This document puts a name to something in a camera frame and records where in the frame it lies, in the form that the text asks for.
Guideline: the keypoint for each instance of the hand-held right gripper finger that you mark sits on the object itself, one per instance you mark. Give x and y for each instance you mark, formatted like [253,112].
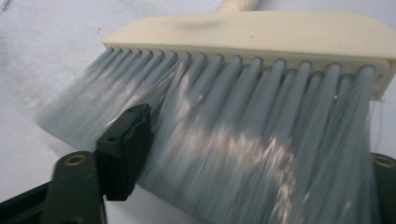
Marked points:
[124,149]

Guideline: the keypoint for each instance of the cream brush with grey bristles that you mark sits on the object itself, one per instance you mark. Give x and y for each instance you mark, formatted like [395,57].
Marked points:
[249,34]

